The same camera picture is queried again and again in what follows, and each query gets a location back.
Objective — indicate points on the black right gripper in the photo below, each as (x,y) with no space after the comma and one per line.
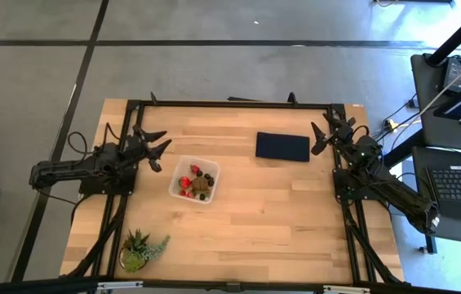
(342,136)

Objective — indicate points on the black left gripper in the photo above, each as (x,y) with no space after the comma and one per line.
(140,147)

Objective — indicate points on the red strawberry large leaves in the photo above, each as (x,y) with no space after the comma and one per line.
(194,168)

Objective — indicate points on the brown kiwi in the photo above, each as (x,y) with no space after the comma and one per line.
(200,184)

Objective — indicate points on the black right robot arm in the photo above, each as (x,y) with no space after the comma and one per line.
(397,196)

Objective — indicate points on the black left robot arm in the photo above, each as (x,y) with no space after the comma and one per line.
(71,167)

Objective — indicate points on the clear plastic tupperware container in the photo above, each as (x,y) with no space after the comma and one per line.
(214,163)

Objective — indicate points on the white label sticker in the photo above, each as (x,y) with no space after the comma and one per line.
(357,105)

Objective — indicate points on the navy folded cloth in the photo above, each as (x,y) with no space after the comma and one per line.
(283,147)

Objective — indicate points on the power strip yellow plug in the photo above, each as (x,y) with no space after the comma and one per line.
(392,123)

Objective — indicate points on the potted green succulent plant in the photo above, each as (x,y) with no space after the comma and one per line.
(136,249)

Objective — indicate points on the black power adapter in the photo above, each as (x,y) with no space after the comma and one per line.
(453,73)

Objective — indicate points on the black laptop keyboard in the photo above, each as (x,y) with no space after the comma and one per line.
(458,188)

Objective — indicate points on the black stand pole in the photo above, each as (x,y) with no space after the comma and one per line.
(458,35)

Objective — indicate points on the black aluminium table frame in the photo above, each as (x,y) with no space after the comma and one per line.
(234,104)

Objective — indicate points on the silver metal bracket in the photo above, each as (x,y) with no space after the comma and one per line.
(346,290)
(120,285)

